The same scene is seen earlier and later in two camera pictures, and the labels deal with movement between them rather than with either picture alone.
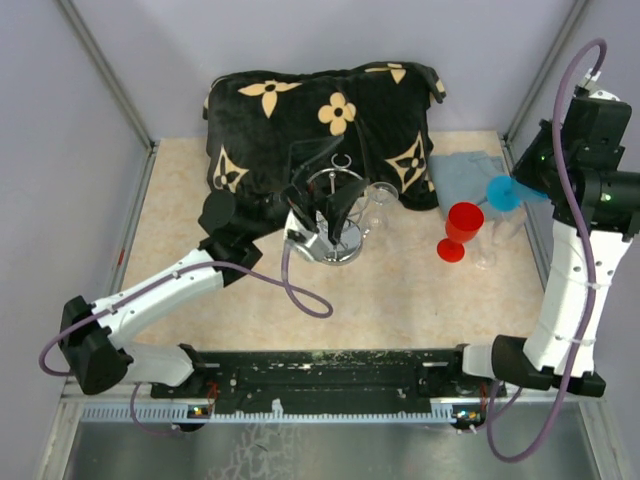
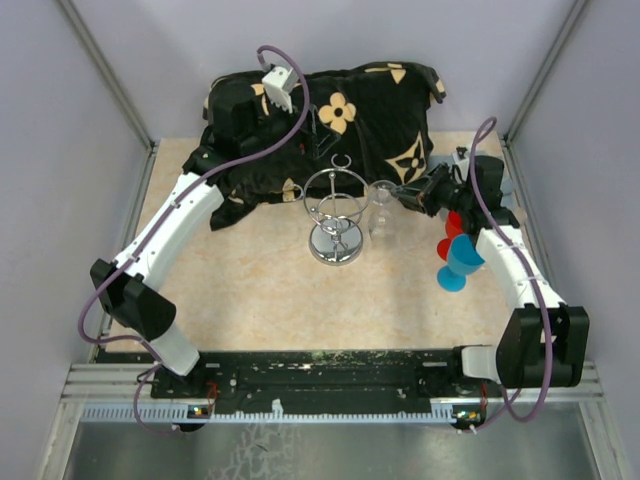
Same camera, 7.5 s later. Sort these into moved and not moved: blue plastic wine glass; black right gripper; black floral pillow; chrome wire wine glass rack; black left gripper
Moved: black left gripper; black right gripper; blue plastic wine glass
Not moved: black floral pillow; chrome wire wine glass rack
